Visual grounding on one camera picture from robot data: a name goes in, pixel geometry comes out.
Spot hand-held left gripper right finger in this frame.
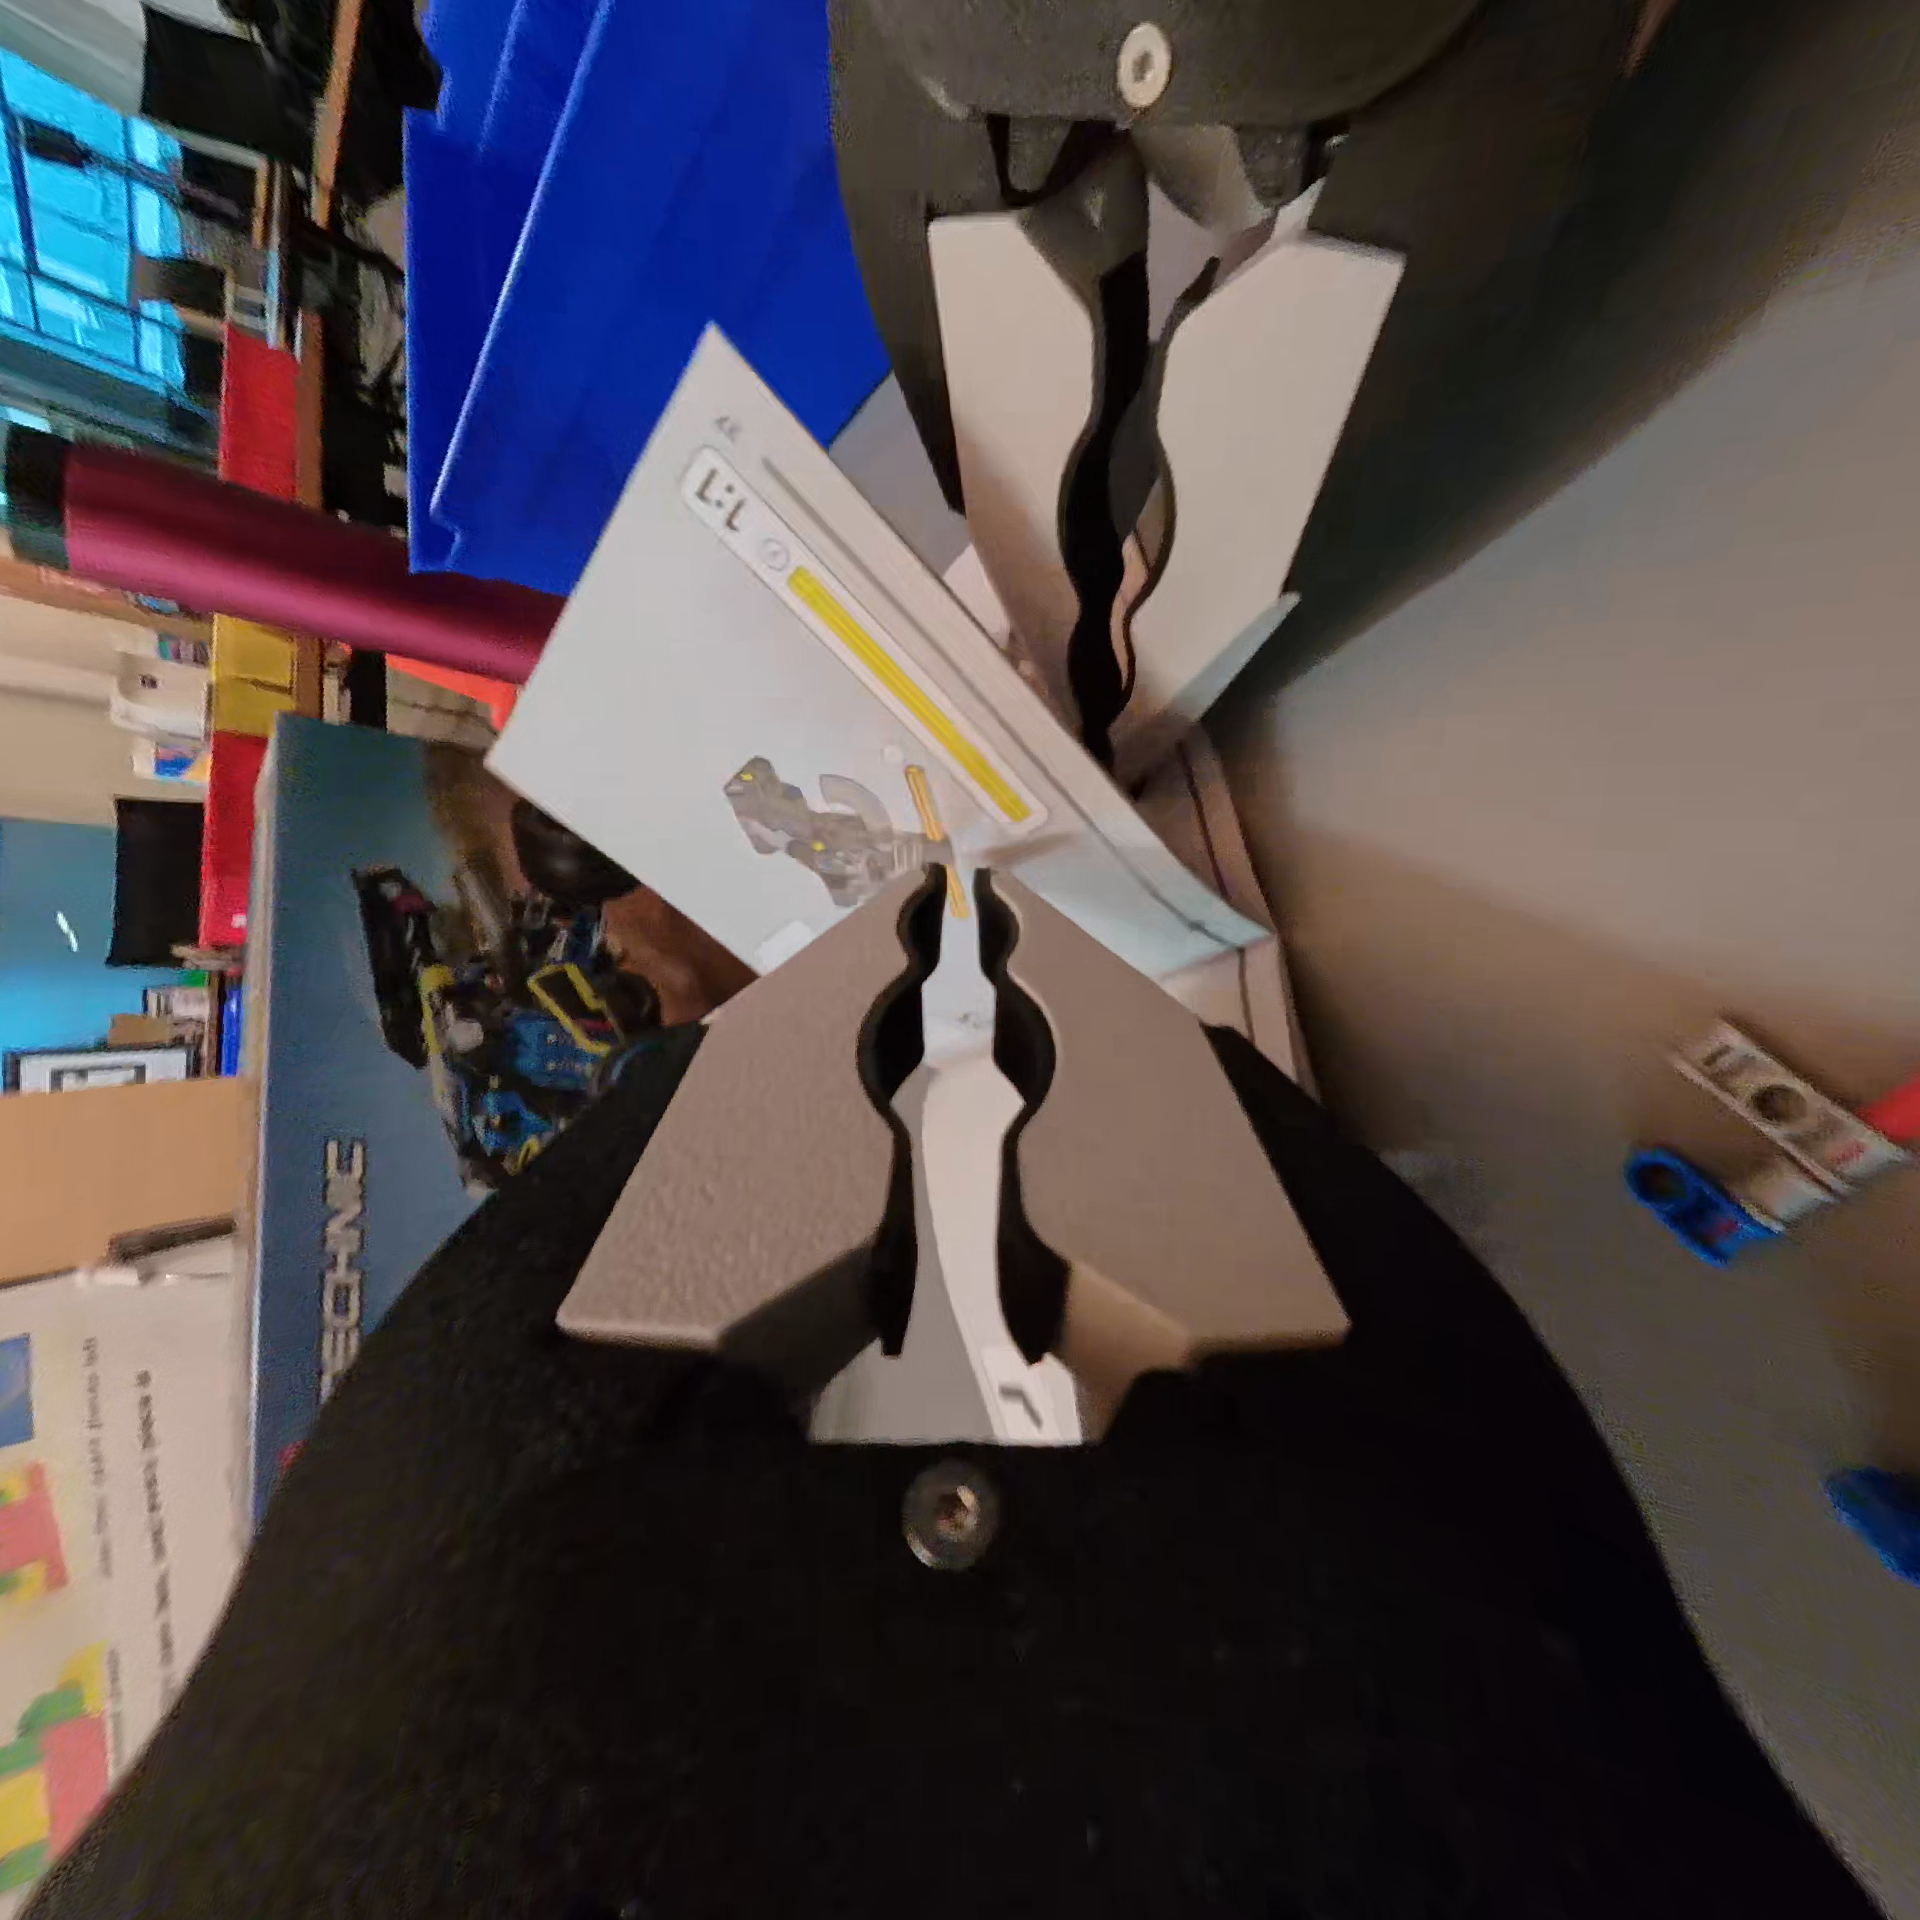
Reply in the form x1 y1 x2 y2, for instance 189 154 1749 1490
977 866 1355 1409

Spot blue plastic storage bin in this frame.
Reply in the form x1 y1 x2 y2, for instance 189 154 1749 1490
402 0 897 605

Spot lego instruction booklet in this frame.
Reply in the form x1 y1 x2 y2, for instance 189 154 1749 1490
481 321 1325 1445

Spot red storage bin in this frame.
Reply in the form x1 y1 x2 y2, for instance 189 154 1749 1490
193 321 303 952

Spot partly built lego buggy model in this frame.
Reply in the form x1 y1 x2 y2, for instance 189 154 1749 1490
1825 1459 1920 1586

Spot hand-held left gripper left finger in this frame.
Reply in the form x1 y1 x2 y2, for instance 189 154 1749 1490
555 863 954 1393

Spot white printed instruction poster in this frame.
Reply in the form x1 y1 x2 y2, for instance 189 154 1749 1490
0 1234 251 1882

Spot yellow storage bins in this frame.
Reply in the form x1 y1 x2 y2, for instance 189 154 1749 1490
209 613 327 741

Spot cardboard poster backing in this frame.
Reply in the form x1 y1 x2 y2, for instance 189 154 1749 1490
0 1071 260 1288

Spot maroon drinking bottle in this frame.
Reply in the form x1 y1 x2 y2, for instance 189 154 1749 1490
0 424 566 688

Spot red lego axle with connectors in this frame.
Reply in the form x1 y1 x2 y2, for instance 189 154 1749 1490
1621 1017 1920 1264

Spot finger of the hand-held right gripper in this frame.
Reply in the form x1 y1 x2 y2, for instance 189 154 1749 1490
923 209 1115 754
1122 224 1409 785

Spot lego set box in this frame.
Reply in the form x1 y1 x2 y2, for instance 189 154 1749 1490
238 709 754 1536

